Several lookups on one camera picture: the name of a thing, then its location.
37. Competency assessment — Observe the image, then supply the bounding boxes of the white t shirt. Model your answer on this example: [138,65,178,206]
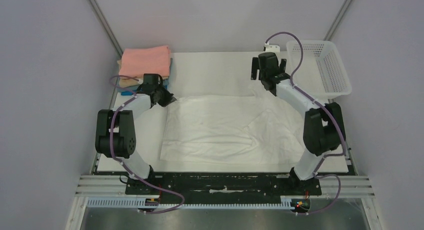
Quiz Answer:
[160,83,305,165]

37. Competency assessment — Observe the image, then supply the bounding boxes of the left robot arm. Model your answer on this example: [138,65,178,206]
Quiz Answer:
[94,73,176,194]

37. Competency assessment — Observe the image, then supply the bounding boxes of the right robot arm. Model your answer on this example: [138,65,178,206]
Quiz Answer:
[250,52,346,194]

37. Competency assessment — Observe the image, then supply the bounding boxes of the pink folded t shirt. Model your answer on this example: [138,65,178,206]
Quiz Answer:
[119,45,171,78]

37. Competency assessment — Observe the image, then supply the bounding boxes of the blue folded t shirt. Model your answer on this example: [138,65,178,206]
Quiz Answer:
[120,86,169,97]

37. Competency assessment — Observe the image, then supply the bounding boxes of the beige folded t shirt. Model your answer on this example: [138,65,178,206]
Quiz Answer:
[117,60,169,88]

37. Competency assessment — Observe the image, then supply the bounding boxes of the white plastic basket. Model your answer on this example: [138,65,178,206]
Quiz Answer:
[286,40,352,100]

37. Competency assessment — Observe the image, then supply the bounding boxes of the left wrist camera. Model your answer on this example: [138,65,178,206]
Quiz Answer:
[137,77,144,85]

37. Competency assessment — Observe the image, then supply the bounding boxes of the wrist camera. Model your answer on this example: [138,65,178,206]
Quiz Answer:
[263,44,281,53]
[137,77,144,85]

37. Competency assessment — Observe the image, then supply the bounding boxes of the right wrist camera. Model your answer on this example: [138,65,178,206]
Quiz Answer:
[263,44,281,53]

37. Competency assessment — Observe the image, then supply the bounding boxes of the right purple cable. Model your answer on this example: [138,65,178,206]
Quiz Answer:
[264,31,348,217]

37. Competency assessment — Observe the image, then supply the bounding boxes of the purple cable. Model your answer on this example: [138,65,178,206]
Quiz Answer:
[109,75,186,215]
[264,31,348,217]

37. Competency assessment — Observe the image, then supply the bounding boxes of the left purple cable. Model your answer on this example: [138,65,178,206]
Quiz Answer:
[109,75,186,215]

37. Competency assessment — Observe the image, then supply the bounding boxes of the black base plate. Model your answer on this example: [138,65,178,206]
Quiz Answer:
[125,172,322,205]

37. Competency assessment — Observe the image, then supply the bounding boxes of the white cable duct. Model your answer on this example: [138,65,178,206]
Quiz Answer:
[86,196,309,211]

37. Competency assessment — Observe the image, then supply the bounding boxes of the aluminium frame rails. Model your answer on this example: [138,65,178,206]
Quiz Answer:
[65,154,382,230]

